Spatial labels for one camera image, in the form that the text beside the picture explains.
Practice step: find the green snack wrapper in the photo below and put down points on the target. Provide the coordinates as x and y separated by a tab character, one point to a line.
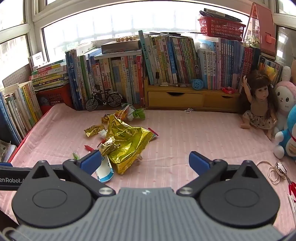
138	113

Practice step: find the pile of dark books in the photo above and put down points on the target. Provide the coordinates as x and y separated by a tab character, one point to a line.
219	15

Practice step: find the red wrapper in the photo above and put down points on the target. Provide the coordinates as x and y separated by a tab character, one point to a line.
88	147
102	142

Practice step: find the red triangular box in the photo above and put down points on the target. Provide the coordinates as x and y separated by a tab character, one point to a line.
266	25

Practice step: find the grey grid cutting mat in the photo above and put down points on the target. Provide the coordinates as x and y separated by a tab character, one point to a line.
16	75

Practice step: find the small red toy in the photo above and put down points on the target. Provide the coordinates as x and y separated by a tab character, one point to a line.
228	90

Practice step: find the white blue milk carton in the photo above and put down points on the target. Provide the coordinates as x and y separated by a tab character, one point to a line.
105	172

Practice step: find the white framed window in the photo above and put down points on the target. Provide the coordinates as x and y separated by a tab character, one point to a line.
34	14

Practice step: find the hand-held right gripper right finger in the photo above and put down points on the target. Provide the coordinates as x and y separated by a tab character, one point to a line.
198	162

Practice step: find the brown-haired doll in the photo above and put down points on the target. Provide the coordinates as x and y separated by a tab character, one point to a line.
260	102

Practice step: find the pink striped bedsheet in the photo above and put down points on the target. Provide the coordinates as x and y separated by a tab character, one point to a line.
185	139

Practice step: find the white printed card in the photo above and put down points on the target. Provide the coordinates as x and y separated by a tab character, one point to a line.
39	59

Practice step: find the long row of paperback books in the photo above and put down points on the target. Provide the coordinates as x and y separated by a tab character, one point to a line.
185	60

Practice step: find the small foil wrapper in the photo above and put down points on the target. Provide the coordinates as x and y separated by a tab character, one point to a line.
92	131

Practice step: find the stack of flat-lying books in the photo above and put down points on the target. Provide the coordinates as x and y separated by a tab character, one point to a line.
49	75

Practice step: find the red plastic crate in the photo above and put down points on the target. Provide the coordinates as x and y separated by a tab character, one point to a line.
55	99

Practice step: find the white pink bunny plush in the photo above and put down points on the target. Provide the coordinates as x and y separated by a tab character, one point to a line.
285	97

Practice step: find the row of mixed children's books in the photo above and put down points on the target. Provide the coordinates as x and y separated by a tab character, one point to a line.
104	76

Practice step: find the white stick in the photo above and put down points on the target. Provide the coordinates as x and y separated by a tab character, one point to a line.
291	201

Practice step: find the wooden drawer organizer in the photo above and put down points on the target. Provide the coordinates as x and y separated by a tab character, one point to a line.
185	98

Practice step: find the red plastic basket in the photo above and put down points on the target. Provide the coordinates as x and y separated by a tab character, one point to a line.
220	29

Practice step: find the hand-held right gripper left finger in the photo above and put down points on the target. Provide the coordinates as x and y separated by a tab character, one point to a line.
91	161

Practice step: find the black toy bicycle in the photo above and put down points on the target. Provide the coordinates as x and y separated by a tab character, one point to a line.
103	98

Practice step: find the bundle of colourful books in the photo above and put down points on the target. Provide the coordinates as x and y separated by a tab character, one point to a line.
270	68

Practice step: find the row of thin picture books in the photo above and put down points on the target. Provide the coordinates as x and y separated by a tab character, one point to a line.
20	109

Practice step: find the small green candy wrapper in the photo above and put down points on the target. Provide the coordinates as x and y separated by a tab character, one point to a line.
76	155

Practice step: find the large gold foil snack bag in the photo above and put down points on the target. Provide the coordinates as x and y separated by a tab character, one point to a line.
126	143

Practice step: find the white tissue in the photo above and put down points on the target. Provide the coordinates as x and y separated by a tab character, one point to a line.
103	134

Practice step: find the grey flat box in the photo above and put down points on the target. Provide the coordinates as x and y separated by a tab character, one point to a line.
120	46

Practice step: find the blue cat plush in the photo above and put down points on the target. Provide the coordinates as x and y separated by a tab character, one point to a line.
288	139

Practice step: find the orange snack wrapper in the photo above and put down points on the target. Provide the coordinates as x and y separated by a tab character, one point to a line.
122	112

